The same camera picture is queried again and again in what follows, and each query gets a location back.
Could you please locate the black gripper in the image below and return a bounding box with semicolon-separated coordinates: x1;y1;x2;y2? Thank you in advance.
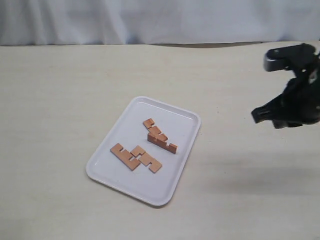
251;55;320;129

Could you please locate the wooden notched puzzle piece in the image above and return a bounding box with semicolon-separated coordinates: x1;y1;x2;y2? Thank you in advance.
110;143;141;171
130;145;163;174
142;118;168;142
147;133;178;154

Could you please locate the white plastic tray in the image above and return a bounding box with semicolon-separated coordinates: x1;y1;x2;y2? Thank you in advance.
85;96;201;207

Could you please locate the white backdrop curtain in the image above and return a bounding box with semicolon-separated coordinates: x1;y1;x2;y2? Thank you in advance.
0;0;320;46

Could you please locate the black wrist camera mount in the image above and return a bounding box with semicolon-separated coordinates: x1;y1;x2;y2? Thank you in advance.
263;43;318;72

